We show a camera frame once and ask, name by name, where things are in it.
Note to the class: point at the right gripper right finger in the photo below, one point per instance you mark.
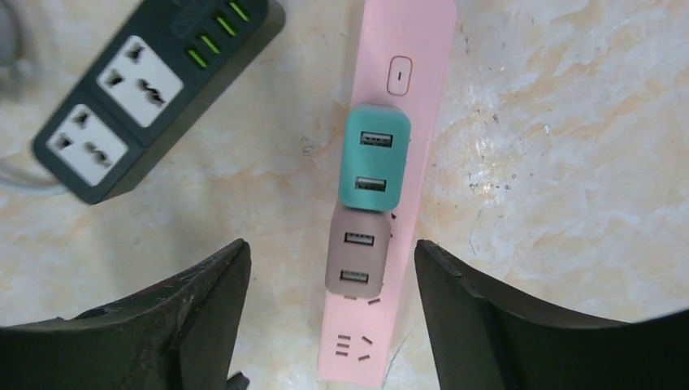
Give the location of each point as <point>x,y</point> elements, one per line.
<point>486,334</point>

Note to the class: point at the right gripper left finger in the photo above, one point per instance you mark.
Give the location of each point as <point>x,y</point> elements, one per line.
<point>179,333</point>

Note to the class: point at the pink charger plug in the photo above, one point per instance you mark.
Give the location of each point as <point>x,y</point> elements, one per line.
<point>357,252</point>

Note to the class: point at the green charger plug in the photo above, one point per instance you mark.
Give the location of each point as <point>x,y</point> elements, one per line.
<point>374,156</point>

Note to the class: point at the pink power strip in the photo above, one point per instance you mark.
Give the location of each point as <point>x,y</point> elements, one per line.
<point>402,58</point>

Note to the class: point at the black power strip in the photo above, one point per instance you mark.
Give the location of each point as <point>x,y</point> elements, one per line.
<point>157,76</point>

